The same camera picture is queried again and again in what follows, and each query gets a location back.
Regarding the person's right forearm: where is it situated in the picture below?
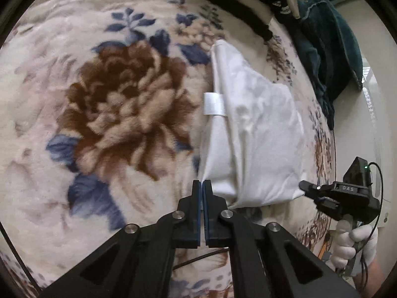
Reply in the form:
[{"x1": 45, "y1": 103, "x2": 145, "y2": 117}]
[{"x1": 352, "y1": 255, "x2": 390, "y2": 298}]

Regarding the floral fleece blanket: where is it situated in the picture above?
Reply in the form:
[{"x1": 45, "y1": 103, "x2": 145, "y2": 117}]
[{"x1": 0, "y1": 0, "x2": 337, "y2": 298}]

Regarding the teal velvet quilt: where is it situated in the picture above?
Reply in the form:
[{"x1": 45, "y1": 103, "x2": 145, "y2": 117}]
[{"x1": 288, "y1": 0, "x2": 364, "y2": 131}]

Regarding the person's right hand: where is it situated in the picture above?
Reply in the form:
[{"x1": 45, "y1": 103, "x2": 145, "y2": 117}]
[{"x1": 330, "y1": 220, "x2": 379, "y2": 271}]

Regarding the white t-shirt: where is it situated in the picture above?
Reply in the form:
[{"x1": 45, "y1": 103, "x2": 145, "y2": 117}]
[{"x1": 198, "y1": 39, "x2": 306, "y2": 209}]

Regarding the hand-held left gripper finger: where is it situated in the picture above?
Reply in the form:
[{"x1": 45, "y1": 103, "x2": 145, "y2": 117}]
[
  {"x1": 202, "y1": 179, "x2": 362, "y2": 298},
  {"x1": 40, "y1": 179, "x2": 203, "y2": 298}
]

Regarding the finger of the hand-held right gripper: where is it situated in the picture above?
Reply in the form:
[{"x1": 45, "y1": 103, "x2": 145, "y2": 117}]
[
  {"x1": 299, "y1": 180, "x2": 330, "y2": 200},
  {"x1": 314, "y1": 196, "x2": 341, "y2": 215}
]

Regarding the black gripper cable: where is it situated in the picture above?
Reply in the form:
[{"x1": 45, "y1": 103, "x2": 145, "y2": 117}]
[{"x1": 360, "y1": 161, "x2": 385, "y2": 298}]

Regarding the white headboard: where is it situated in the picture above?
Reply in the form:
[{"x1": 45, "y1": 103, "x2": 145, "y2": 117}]
[{"x1": 361, "y1": 65, "x2": 393, "y2": 233}]

